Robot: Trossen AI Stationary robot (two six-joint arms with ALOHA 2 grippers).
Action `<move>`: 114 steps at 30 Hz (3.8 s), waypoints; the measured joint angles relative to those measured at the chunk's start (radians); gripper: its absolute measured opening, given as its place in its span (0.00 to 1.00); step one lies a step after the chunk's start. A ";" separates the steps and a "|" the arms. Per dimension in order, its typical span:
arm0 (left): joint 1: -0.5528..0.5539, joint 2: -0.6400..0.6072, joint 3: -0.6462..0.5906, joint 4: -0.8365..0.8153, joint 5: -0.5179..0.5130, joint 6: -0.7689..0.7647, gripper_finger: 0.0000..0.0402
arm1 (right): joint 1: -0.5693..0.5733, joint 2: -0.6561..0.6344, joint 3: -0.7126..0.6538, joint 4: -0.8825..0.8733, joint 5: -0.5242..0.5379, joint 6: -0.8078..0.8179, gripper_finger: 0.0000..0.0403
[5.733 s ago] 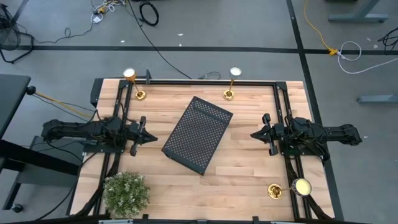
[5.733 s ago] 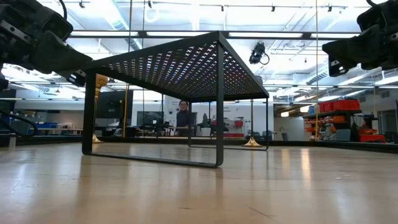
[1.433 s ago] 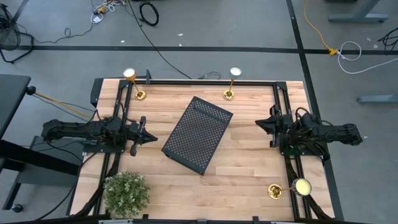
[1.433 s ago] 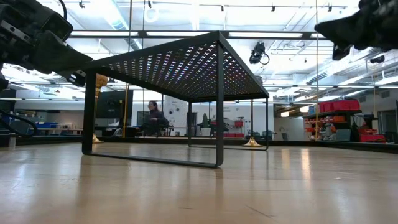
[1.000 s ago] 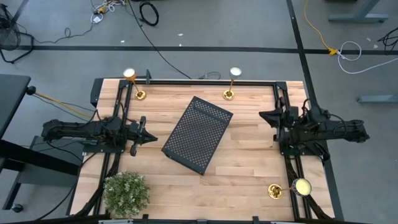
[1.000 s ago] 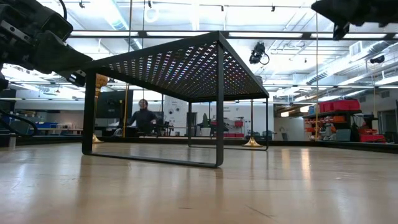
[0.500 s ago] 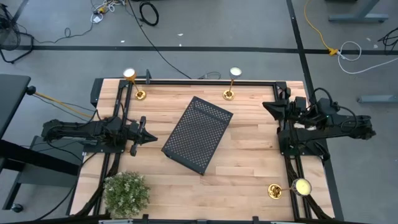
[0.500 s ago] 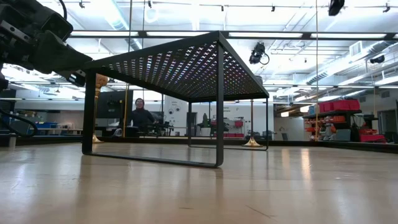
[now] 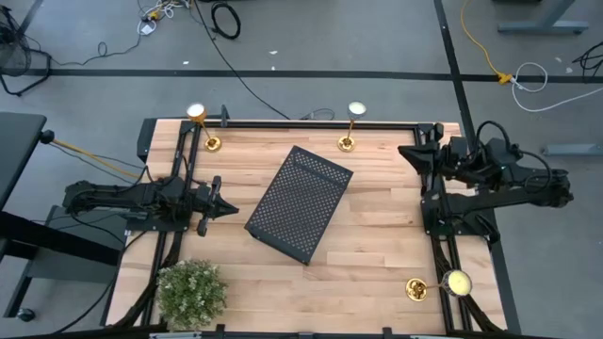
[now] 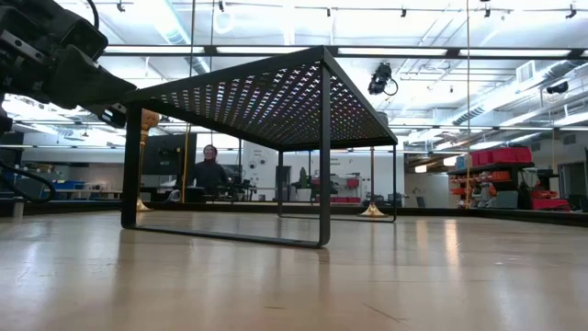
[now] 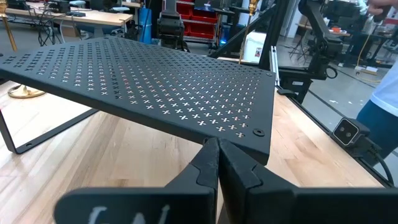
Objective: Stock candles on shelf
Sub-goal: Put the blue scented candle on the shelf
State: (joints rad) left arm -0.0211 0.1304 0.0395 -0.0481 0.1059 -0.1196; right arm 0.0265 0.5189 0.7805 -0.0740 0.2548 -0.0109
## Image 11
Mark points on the black table-level camera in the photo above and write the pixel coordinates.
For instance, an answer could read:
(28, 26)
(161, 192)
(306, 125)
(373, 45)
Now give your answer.
(349, 133)

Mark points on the person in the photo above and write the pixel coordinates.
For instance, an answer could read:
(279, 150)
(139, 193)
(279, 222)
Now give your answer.
(385, 93)

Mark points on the black background robot arm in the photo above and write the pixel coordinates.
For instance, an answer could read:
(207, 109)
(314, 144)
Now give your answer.
(321, 43)

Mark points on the red storage bin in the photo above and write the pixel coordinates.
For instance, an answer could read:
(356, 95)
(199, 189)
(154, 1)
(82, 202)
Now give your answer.
(202, 31)
(184, 10)
(203, 16)

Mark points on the person's hand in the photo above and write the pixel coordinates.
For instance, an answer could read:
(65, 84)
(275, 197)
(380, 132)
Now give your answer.
(381, 5)

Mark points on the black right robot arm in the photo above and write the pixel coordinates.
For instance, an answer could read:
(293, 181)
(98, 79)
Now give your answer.
(171, 6)

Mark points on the silver aluminium extrusion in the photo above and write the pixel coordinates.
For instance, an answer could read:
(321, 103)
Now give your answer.
(274, 65)

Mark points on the black table edge clamp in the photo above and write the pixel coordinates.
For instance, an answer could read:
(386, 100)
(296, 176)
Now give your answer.
(286, 92)

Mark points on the tall gold candlestick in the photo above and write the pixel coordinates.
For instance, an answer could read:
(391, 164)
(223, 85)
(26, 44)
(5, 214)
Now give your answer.
(253, 7)
(25, 92)

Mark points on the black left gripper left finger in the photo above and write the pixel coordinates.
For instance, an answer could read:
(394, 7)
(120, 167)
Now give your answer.
(174, 202)

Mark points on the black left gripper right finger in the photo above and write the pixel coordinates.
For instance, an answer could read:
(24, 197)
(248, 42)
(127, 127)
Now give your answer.
(264, 202)

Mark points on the light wooden workbench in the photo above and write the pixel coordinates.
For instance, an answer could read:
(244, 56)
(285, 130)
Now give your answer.
(93, 17)

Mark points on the black perforated metal shelf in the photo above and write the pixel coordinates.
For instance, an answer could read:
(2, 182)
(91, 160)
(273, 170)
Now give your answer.
(46, 84)

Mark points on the blue cylinder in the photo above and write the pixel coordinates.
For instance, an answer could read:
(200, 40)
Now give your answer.
(145, 25)

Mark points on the white box with label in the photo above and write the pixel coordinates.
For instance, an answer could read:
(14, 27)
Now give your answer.
(253, 46)

